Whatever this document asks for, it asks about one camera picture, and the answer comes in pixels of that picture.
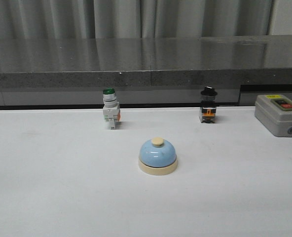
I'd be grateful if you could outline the blue and cream desk bell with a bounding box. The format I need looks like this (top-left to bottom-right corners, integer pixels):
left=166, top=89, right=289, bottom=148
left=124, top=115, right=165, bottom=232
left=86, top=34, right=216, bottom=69
left=138, top=137, right=178, bottom=175

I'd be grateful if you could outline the grey granite counter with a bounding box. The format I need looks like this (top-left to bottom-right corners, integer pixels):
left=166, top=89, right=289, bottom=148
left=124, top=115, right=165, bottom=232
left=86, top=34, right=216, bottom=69
left=0, top=35, right=292, bottom=108

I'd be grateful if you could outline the grey curtain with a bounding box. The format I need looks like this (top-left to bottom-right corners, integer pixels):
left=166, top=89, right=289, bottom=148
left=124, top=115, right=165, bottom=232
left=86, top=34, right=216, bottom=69
left=0, top=0, right=292, bottom=40

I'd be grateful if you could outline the green pushbutton switch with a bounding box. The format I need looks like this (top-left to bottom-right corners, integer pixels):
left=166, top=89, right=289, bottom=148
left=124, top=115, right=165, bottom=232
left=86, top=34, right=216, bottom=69
left=103, top=88, right=121, bottom=129

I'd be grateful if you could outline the black rotary selector switch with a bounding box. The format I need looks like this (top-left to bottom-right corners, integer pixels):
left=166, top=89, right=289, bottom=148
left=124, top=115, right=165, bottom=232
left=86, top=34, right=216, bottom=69
left=199, top=86, right=218, bottom=123

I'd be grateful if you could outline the grey on-off switch box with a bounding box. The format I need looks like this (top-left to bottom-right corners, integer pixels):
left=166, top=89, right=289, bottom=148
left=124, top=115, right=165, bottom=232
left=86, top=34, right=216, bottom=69
left=255, top=94, right=292, bottom=137

